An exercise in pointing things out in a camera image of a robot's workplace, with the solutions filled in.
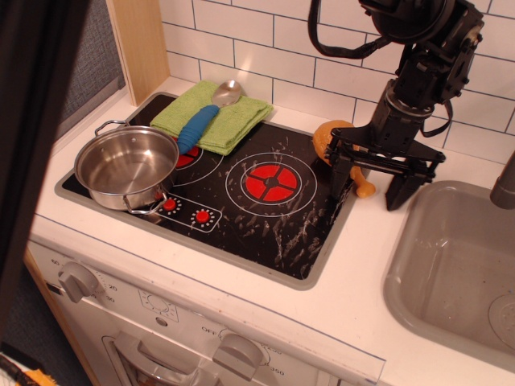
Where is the green folded cloth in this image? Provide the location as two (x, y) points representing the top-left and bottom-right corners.
(150, 80), (273, 155)

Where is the grey faucet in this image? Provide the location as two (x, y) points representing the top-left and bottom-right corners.
(490, 152), (515, 210)

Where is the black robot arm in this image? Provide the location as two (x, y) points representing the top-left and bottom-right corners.
(308, 1), (484, 211)

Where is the black toy stovetop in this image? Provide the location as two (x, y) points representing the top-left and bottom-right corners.
(54, 92), (376, 291)

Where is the orange object bottom left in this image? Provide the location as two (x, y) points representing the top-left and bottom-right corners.
(23, 369), (57, 386)

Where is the red stove knob left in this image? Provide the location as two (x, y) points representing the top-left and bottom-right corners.
(162, 199), (177, 211)

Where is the blue handled metal spoon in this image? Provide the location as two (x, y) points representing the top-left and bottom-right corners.
(177, 80), (241, 154)

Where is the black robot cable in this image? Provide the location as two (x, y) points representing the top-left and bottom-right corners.
(307, 0), (454, 138)

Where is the grey plastic sink basin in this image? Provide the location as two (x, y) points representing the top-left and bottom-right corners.
(384, 181), (514, 372)

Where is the red stove knob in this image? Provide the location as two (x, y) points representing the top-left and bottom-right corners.
(193, 210), (211, 224)
(162, 199), (177, 211)

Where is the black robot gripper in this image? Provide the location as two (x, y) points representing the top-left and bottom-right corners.
(325, 80), (445, 211)

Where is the grey oven temperature knob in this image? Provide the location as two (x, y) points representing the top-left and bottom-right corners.
(212, 334), (264, 381)

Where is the orange plastic chicken drumstick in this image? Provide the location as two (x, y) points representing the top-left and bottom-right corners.
(312, 120), (376, 199)

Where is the grey oven door handle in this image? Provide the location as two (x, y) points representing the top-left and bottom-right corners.
(113, 332), (222, 385)

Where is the grey timer knob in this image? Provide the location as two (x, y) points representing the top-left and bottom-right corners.
(58, 262), (99, 303)

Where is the stainless steel pot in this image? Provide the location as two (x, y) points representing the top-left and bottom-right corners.
(74, 120), (179, 216)

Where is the red stove knob right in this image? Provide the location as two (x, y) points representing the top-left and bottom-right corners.
(193, 210), (211, 224)

